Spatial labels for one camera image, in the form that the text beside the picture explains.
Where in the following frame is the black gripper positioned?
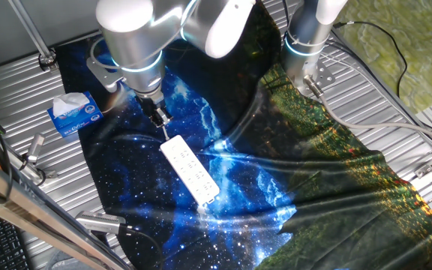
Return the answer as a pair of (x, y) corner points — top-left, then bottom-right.
(136, 94), (174, 129)

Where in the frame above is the white power strip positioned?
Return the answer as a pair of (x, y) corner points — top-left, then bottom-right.
(159, 134), (221, 208)

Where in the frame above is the blue tissue box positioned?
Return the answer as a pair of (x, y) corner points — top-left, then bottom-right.
(46, 91), (104, 138)

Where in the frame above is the galaxy and forest print cloth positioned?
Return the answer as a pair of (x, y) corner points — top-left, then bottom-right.
(54, 0), (432, 270)

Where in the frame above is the black round pole base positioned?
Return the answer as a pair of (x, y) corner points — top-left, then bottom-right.
(37, 50), (58, 73)

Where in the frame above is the silver metal pole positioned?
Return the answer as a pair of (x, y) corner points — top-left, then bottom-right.
(7, 0), (54, 58)

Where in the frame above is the green mottled mat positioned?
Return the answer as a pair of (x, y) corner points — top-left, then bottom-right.
(334, 0), (432, 114)

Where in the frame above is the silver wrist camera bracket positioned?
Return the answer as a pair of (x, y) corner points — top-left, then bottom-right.
(85, 55), (125, 94)

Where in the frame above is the long silver camera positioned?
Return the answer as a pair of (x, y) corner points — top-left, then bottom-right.
(74, 210), (128, 236)

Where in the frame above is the black camera cable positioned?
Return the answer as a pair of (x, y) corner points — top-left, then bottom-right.
(118, 224), (165, 270)

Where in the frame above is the small silver camera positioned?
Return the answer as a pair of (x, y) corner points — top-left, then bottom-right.
(25, 133), (47, 165)

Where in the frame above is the silver metal frame bar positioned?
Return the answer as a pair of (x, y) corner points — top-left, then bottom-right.
(0, 149), (128, 270)

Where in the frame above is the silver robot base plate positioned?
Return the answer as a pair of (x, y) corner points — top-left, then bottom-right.
(301, 61), (336, 97)

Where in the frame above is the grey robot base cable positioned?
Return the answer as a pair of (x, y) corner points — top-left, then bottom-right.
(303, 74), (432, 149)

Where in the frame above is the thin black cable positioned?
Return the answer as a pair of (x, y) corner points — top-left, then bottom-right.
(333, 20), (409, 99)

